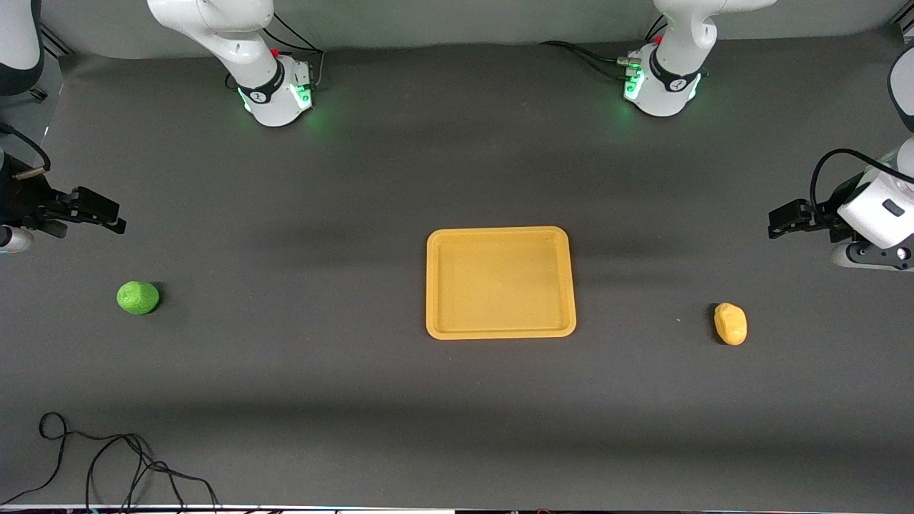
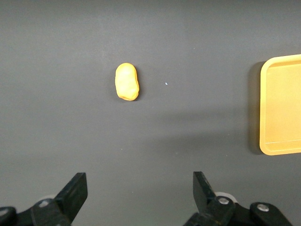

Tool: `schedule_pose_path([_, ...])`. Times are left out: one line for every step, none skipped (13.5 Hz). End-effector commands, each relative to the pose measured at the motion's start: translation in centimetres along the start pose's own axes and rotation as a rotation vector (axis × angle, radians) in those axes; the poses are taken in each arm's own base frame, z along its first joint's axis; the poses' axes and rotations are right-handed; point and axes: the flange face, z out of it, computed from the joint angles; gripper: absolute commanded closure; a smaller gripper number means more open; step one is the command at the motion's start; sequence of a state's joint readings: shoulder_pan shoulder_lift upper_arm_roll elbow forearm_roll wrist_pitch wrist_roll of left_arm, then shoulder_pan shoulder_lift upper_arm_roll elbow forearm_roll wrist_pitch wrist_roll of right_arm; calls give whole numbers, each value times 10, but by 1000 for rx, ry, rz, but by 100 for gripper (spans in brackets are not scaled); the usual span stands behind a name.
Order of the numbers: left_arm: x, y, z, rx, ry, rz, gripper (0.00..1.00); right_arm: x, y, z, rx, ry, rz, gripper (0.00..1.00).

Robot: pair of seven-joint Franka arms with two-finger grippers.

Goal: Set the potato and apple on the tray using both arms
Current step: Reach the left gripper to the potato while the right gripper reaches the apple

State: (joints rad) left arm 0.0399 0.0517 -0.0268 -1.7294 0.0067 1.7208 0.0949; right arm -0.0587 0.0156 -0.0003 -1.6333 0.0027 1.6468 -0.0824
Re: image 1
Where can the dark grey table mat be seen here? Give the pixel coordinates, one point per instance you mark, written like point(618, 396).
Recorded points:
point(457, 400)

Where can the tan tape tag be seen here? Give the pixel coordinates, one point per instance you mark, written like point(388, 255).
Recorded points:
point(30, 173)

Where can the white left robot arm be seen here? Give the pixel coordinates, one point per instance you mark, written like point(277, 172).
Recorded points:
point(675, 89)

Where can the yellow potato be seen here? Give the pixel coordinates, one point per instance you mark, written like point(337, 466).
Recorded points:
point(730, 323)

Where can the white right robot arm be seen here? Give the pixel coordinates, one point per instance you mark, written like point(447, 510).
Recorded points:
point(264, 86)

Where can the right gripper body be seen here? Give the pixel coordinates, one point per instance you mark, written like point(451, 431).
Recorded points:
point(23, 200)

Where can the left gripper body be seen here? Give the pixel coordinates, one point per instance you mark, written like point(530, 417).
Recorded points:
point(828, 211)

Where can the yellow plastic tray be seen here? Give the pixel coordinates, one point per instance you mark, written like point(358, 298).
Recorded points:
point(500, 285)

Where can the green apple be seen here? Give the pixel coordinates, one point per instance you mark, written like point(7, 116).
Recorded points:
point(138, 298)

